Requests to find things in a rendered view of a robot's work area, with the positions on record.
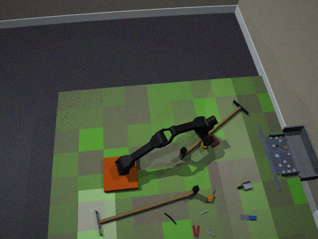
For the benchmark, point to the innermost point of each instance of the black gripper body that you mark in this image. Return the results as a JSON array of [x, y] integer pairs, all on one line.
[[207, 141]]

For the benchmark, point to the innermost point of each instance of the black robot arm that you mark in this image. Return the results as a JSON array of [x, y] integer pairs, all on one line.
[[199, 124]]

